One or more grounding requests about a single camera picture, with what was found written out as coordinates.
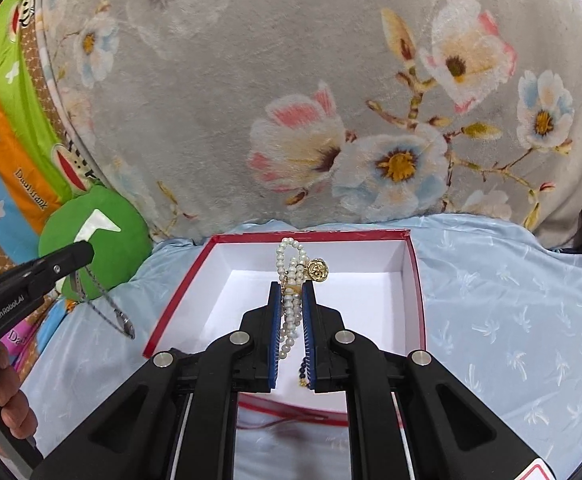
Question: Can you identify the green round plush cushion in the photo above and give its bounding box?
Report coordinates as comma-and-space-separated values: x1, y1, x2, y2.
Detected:
38, 185, 152, 306

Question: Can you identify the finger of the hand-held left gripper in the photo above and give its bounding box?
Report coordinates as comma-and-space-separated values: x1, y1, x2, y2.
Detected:
36, 241, 95, 283

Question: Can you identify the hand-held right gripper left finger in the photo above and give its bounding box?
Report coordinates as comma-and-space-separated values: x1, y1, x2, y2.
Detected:
31, 281, 284, 480

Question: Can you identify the colourful cartoon printed blanket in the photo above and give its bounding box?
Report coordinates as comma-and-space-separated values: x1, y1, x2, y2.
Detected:
0, 0, 99, 366

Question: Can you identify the silver metal watch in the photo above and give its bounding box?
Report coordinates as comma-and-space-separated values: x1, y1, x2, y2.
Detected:
68, 262, 136, 341

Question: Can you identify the person's left hand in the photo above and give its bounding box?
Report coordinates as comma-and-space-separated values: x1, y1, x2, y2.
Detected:
0, 342, 32, 441

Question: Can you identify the grey floral blanket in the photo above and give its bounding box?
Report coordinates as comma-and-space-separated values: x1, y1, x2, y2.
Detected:
36, 0, 582, 251

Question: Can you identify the pearl and black bead bracelet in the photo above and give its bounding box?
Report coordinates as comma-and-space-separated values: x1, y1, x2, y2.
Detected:
274, 237, 330, 388

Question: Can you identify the red cardboard box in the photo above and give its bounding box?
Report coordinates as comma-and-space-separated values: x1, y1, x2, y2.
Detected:
142, 229, 426, 431

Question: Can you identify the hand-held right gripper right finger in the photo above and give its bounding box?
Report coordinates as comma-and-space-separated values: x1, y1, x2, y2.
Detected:
301, 280, 556, 480

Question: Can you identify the light blue bed sheet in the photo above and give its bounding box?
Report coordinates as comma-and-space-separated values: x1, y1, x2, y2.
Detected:
21, 215, 582, 480

